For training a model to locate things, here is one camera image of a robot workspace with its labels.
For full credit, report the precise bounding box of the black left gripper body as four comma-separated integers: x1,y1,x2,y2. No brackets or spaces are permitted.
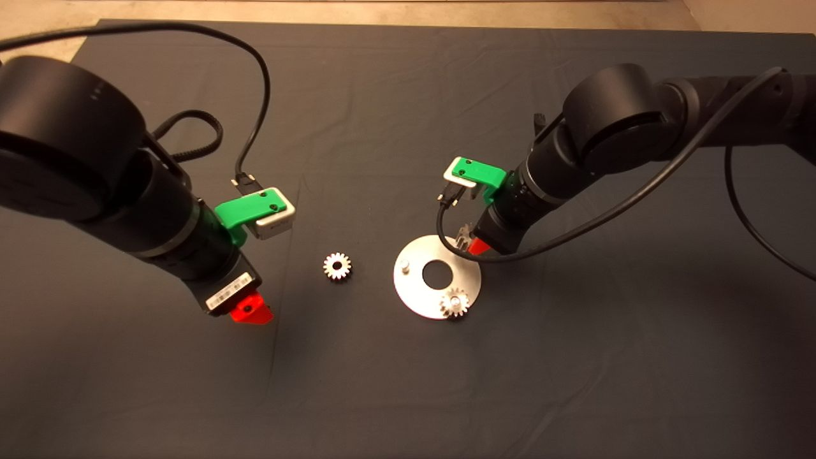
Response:
152,201,263,316

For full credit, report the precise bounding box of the dark grey table cloth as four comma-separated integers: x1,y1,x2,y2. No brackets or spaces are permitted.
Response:
0,19,816,459

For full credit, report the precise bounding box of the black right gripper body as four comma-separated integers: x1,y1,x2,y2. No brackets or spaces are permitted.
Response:
473,184,540,256

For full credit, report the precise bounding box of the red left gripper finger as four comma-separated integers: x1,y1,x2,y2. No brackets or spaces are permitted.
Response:
231,290,274,325

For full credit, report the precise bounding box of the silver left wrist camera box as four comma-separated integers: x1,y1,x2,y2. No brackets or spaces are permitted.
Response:
249,186,298,240

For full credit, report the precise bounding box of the round metal carrier plate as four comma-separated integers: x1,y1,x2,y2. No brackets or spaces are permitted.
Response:
393,235,483,321

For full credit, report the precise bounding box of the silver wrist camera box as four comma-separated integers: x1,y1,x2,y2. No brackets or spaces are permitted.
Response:
443,156,486,202
249,186,298,240

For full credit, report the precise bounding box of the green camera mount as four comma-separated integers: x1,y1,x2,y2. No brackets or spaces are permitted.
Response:
215,189,288,247
449,157,509,206

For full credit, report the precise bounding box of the green right camera mount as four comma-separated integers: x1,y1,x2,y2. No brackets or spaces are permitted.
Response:
449,157,509,206

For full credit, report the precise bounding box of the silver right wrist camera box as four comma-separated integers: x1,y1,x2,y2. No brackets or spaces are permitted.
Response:
443,156,486,202

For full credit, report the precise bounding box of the green left camera mount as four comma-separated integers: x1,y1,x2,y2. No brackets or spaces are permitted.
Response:
215,189,288,247

